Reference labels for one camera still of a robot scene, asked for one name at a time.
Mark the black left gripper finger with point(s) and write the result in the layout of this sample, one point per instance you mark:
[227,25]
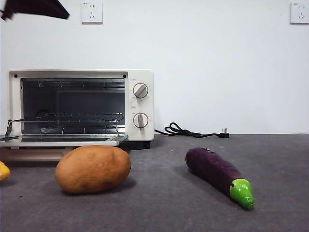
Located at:
[38,8]

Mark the purple eggplant with green stem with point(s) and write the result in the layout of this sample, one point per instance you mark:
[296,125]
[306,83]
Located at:
[210,166]

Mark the oven temperature knob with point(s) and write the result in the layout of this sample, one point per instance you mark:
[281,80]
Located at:
[140,90]

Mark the white Toshiba toaster oven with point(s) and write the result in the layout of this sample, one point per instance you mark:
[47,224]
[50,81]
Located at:
[144,105]

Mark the oven timer knob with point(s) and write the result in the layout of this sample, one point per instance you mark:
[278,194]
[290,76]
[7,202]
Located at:
[140,120]

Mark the yellow vegetable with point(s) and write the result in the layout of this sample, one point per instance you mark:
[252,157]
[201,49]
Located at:
[4,171]

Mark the brown potato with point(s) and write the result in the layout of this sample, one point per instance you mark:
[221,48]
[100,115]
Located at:
[93,169]

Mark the white wall socket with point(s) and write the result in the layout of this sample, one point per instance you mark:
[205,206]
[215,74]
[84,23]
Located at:
[92,13]
[299,13]

